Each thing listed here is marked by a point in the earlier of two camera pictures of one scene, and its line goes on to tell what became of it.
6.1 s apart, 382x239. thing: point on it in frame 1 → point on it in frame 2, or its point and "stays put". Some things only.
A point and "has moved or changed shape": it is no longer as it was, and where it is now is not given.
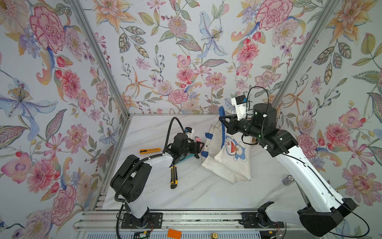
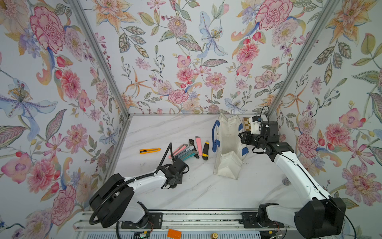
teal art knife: (183, 157) stays put
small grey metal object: (288, 180) stays put
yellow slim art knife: (144, 151) stays put
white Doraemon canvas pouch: (226, 154) has moved or changed shape
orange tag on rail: (174, 234) stays put
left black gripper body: (189, 149) → (179, 179)
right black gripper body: (247, 128) → (255, 140)
